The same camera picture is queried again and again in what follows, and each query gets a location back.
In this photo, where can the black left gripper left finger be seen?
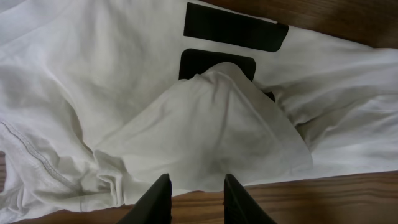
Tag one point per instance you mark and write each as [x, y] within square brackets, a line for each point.
[154, 207]

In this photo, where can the white t-shirt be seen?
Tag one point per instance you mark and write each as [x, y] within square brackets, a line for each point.
[100, 98]

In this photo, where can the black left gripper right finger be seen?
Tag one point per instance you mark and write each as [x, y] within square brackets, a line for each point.
[240, 207]

